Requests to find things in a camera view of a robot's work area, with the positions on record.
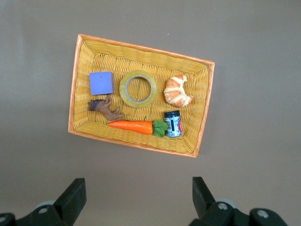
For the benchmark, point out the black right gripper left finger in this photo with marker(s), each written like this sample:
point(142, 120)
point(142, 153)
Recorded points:
point(68, 202)

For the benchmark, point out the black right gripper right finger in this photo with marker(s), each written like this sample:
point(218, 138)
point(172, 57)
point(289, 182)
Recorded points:
point(207, 207)

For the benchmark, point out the yellow tape roll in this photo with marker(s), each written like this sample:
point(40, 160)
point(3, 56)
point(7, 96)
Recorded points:
point(123, 94)

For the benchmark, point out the small drink can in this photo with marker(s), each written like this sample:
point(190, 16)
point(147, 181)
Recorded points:
point(173, 124)

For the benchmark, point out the brown toy animal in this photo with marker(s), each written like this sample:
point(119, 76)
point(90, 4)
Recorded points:
point(105, 109)

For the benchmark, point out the orange toy carrot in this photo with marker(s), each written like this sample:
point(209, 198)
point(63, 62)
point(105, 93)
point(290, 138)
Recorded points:
point(134, 126)

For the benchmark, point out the toy croissant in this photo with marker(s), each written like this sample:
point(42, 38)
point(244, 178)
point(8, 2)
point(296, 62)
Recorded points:
point(176, 91)

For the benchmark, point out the purple foam cube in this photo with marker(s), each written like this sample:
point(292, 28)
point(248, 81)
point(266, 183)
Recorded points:
point(101, 83)

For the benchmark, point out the yellow wicker basket orange rim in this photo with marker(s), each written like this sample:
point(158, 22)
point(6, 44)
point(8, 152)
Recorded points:
point(141, 61)

